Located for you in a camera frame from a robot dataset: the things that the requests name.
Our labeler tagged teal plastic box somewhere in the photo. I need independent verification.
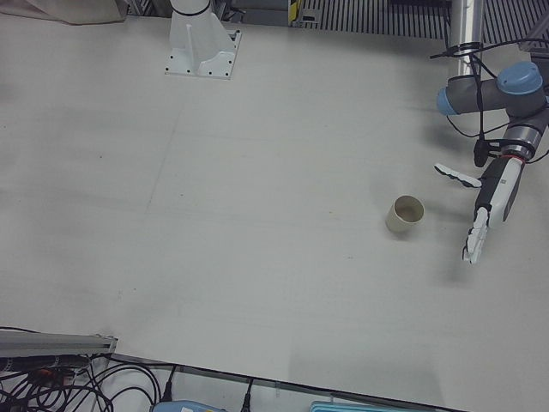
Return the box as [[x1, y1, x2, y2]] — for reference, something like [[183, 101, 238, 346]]
[[309, 400, 434, 412]]

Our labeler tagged black looped cable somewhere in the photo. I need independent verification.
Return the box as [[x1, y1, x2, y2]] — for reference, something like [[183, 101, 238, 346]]
[[85, 355, 162, 407]]

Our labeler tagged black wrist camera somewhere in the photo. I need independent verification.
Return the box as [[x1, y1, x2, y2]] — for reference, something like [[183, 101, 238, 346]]
[[473, 137, 503, 168]]

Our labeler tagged aluminium profile rail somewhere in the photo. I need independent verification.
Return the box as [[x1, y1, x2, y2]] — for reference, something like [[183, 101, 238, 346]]
[[0, 328, 119, 358]]

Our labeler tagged beige cup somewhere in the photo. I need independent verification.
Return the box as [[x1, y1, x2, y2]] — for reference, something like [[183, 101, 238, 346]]
[[384, 195, 425, 237]]

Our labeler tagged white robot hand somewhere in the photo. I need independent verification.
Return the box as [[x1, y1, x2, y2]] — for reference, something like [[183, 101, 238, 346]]
[[432, 156, 527, 266]]

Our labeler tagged grey slatted panel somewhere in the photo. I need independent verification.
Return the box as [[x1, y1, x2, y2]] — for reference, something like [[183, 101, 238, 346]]
[[295, 0, 549, 42]]

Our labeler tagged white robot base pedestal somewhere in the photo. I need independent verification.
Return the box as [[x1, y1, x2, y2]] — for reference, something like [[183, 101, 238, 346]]
[[164, 0, 243, 82]]

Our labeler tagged blue device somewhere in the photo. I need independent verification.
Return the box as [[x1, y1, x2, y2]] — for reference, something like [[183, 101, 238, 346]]
[[152, 398, 228, 412]]

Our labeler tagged aluminium frame corner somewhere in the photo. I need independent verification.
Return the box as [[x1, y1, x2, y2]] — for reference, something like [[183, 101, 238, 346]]
[[521, 10, 549, 55]]

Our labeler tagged black power cable with plug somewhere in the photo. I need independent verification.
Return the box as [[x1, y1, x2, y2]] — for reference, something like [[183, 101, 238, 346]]
[[239, 377, 256, 412], [160, 364, 177, 403]]

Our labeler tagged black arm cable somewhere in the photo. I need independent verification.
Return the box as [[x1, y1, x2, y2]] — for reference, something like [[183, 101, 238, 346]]
[[430, 38, 549, 149]]

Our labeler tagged beige cloth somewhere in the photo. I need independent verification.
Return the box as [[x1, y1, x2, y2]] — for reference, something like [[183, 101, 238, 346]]
[[0, 0, 130, 26]]

